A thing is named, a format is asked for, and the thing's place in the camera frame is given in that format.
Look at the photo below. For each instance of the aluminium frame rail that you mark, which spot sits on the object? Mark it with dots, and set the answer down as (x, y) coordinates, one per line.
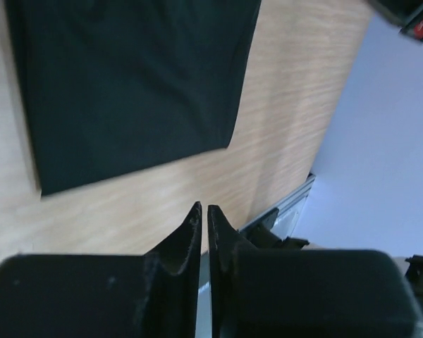
(284, 215)

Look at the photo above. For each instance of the black t-shirt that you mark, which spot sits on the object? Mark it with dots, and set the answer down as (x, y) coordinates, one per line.
(112, 87)

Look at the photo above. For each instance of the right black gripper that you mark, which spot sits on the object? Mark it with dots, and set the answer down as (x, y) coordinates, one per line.
(407, 15)

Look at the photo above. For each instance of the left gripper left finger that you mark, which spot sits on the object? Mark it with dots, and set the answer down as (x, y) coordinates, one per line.
(152, 295)

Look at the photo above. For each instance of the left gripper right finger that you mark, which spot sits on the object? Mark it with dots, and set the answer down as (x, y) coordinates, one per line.
(304, 293)

